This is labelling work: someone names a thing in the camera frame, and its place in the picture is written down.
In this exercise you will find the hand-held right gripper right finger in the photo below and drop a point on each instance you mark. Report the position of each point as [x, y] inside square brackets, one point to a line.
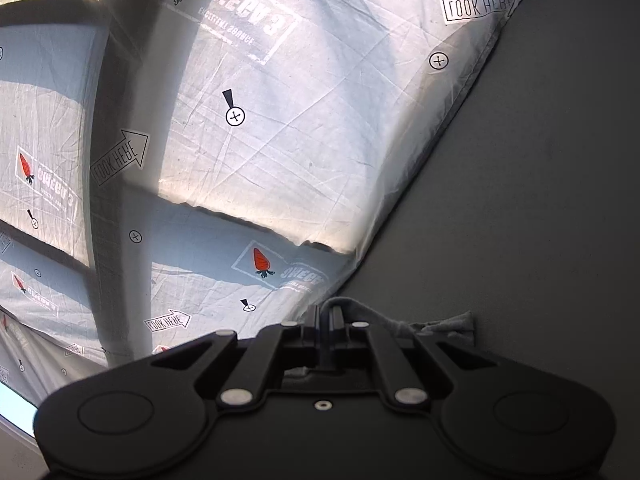
[337, 332]

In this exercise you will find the grey textured mat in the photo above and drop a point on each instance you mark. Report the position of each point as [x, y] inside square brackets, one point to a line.
[525, 185]

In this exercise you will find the grey zip hoodie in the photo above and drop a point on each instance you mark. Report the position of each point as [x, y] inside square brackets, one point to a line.
[450, 322]

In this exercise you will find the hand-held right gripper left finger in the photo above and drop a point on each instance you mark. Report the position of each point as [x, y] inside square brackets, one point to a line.
[310, 332]

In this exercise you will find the printed white sheet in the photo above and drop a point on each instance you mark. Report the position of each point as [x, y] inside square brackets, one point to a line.
[300, 135]

